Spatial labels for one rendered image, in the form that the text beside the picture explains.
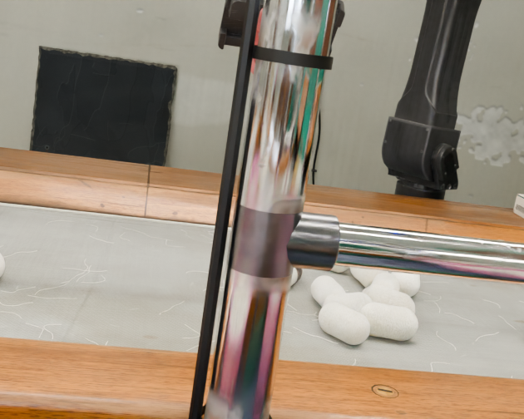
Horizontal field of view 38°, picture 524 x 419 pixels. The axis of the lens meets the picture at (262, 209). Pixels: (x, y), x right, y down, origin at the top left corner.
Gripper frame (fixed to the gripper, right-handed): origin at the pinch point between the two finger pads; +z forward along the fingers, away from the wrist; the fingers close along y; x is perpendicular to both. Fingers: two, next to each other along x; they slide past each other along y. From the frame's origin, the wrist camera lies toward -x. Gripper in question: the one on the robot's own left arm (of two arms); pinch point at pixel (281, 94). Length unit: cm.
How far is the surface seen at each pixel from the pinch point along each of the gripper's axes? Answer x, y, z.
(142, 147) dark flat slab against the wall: 151, -11, -119
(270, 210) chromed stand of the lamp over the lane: -24.0, -6.3, 29.6
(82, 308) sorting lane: -4.0, -12.8, 23.2
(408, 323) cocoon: -6.1, 5.8, 23.3
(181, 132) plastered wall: 148, 1, -125
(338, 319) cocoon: -6.3, 1.5, 23.6
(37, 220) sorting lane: 6.8, -17.9, 10.4
